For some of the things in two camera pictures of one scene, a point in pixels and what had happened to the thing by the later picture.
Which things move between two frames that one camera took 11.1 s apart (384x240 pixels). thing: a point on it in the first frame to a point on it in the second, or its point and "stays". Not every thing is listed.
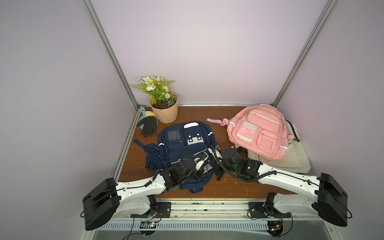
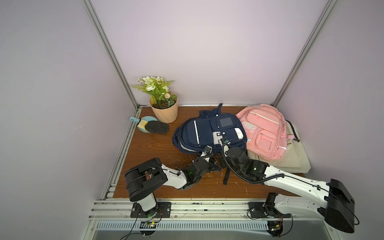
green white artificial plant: x=157 y=89 stays
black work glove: x=149 y=127 to x=156 y=126
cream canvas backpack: x=294 y=159 stays
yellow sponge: x=148 y=113 to x=142 y=124
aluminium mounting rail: x=293 y=209 stays
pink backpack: x=260 y=130 stays
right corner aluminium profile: x=305 y=52 stays
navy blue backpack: x=192 y=140 to x=211 y=129
